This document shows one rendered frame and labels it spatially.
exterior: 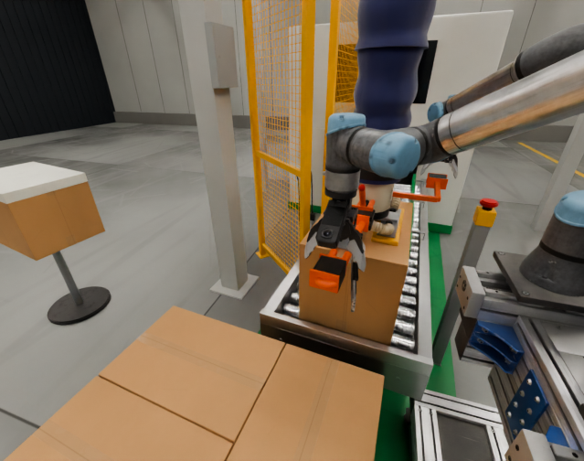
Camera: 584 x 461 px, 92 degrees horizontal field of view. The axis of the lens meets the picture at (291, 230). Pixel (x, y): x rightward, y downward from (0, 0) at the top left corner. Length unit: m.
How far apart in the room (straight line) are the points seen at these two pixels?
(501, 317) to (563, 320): 0.13
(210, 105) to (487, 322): 1.65
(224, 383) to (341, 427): 0.43
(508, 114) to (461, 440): 1.32
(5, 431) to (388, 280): 1.96
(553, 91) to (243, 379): 1.11
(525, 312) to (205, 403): 1.01
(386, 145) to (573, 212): 0.54
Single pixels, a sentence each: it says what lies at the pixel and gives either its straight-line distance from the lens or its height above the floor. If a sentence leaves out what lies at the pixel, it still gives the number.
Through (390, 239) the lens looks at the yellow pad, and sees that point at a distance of 1.16.
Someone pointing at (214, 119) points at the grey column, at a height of 1.31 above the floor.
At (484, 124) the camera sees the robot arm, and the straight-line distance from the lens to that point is 0.56.
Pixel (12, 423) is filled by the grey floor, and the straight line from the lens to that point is 2.22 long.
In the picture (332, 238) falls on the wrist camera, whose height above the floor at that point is 1.23.
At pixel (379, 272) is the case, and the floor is 0.90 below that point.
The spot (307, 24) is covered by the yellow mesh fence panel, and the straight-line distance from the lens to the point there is 1.68.
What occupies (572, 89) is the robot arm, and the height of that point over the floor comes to 1.50.
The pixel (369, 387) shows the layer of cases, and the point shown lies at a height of 0.54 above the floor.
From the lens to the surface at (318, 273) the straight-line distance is 0.69.
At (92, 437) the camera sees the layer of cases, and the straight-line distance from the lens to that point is 1.24.
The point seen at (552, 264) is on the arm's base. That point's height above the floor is 1.10.
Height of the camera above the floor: 1.51
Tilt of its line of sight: 28 degrees down
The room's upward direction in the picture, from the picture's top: straight up
